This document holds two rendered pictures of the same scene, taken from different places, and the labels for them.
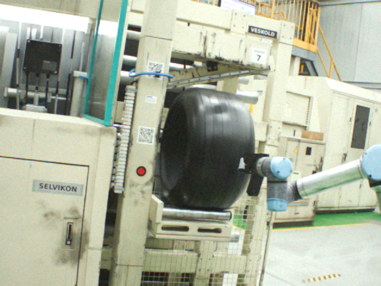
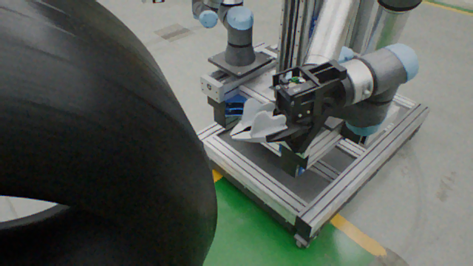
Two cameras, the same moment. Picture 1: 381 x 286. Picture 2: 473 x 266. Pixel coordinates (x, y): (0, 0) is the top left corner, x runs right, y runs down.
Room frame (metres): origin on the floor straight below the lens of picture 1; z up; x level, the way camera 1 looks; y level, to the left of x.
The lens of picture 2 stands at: (2.09, 0.19, 1.51)
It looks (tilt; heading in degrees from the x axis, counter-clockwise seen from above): 42 degrees down; 265
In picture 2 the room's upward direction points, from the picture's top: straight up
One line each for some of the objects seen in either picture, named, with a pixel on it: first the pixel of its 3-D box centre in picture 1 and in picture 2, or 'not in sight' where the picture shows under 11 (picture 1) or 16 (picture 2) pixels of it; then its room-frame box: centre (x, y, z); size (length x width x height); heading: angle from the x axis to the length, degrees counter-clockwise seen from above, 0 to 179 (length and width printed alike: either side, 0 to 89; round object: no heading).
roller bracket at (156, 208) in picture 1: (149, 204); not in sight; (2.32, 0.16, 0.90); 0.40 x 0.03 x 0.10; 19
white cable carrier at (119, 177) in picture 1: (124, 139); not in sight; (2.22, 0.29, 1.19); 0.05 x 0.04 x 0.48; 19
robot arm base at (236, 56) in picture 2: not in sight; (239, 49); (1.94, -1.23, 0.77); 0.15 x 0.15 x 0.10
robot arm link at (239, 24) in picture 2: not in sight; (239, 24); (1.94, -1.24, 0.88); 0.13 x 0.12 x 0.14; 102
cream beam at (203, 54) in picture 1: (210, 47); not in sight; (2.70, -0.03, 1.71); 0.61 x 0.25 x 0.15; 109
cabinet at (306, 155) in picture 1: (286, 180); not in sight; (7.06, -1.42, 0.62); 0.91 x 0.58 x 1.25; 128
